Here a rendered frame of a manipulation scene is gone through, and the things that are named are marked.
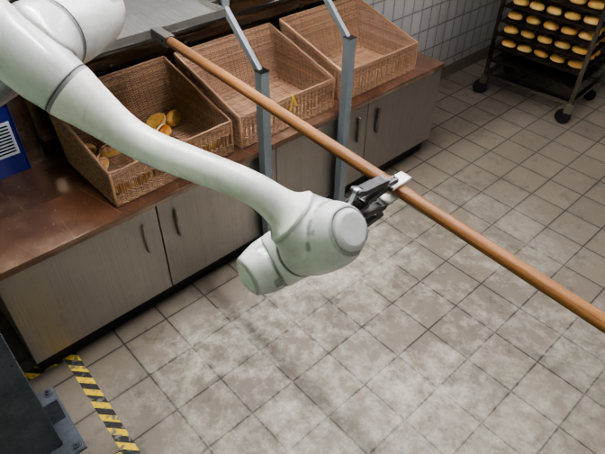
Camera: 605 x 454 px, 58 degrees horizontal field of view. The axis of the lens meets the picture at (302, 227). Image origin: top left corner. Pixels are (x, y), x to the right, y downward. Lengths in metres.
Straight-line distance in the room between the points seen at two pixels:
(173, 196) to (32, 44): 1.28
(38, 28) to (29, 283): 1.23
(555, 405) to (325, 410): 0.88
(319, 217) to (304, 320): 1.60
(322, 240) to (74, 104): 0.46
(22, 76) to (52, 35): 0.08
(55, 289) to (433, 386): 1.46
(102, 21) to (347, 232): 0.58
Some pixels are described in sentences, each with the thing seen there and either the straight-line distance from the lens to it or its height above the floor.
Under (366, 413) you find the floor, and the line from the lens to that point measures 2.17.
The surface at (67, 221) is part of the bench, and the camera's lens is 2.13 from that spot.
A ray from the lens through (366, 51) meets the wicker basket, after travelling 3.23.
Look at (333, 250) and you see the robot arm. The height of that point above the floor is 1.30.
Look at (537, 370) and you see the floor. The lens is 2.45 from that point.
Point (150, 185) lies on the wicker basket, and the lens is 2.16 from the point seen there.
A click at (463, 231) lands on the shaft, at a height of 1.14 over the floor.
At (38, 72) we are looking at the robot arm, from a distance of 0.97.
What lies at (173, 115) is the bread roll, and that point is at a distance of 2.51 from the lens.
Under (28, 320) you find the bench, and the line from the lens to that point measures 2.19.
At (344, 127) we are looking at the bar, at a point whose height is 0.53.
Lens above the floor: 1.87
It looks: 41 degrees down
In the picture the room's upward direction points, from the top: 1 degrees clockwise
